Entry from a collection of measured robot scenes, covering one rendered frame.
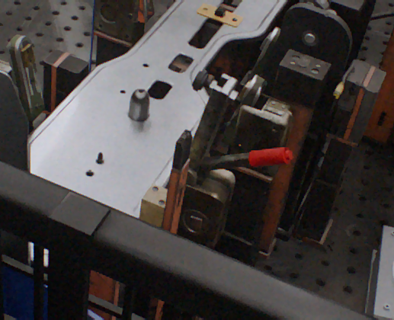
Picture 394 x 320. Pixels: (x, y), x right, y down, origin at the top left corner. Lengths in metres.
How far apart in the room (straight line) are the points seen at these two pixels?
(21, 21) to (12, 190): 1.64
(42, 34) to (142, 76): 0.65
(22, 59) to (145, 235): 0.88
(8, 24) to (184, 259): 1.67
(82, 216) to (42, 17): 1.67
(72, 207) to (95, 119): 0.90
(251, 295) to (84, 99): 0.97
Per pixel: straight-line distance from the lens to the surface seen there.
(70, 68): 1.39
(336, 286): 1.51
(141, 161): 1.21
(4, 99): 0.82
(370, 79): 1.35
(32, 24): 2.01
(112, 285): 0.83
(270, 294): 0.36
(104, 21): 1.56
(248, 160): 1.07
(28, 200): 0.38
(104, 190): 1.16
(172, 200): 1.01
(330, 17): 1.25
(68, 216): 0.37
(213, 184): 1.12
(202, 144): 1.07
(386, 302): 1.41
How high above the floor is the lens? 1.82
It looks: 42 degrees down
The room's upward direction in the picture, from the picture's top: 11 degrees clockwise
